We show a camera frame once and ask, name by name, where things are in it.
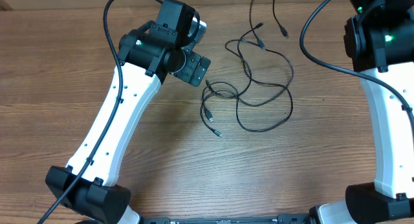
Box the black USB cable matte plugs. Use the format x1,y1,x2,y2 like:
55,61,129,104
199,80,240,138

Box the black thin USB cable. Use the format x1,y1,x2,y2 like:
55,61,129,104
205,22,295,133

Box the black USB cable metallic plugs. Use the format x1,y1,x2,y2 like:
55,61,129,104
248,0,289,50

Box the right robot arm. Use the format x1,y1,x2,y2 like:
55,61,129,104
309,0,413,223

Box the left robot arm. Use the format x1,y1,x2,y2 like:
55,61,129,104
45,0,210,223

